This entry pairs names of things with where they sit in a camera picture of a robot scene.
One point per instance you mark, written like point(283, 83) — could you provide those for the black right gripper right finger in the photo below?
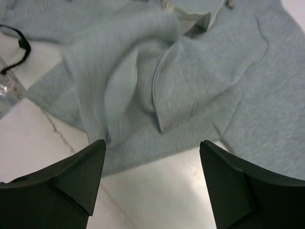
point(246, 196)

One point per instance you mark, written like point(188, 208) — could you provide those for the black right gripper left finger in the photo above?
point(60, 196)

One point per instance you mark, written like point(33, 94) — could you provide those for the grey zip-up jacket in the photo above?
point(156, 77)

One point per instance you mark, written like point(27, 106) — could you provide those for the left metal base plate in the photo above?
point(11, 92)

